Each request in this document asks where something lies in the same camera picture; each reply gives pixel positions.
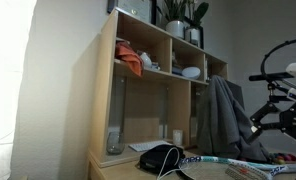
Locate white blue teal tennis racket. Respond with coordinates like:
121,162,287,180
178,155,296,180

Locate light wooden shelf unit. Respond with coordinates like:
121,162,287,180
87,8,230,169

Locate grey cloth blanket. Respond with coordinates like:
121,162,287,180
196,75,272,163

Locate white round bowl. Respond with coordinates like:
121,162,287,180
181,66,202,80

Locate orange towel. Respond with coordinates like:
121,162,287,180
115,40,145,78

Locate white ceramic teapot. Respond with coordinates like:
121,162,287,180
138,50,153,69

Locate large white plant pot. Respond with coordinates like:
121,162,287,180
165,20,186,39

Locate black framed picture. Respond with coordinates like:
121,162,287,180
107,0,157,26

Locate white keyboard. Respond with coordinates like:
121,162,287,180
128,139,173,153

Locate white candle glass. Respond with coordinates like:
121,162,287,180
172,129,184,147

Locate small white plant pot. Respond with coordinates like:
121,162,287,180
185,27,202,47

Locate white grey wrist camera box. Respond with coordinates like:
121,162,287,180
286,87,296,101

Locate dark grey chair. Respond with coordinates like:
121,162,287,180
226,79,246,111

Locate red ball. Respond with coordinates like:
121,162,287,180
284,153,296,163

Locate tall clear glass vase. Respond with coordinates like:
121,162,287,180
107,76,127,134

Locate black bar camera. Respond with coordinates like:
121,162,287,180
248,71,294,82

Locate green leafy plant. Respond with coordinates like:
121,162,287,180
187,0,210,29
157,0,186,23

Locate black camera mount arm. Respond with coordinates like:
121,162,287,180
266,81,294,104

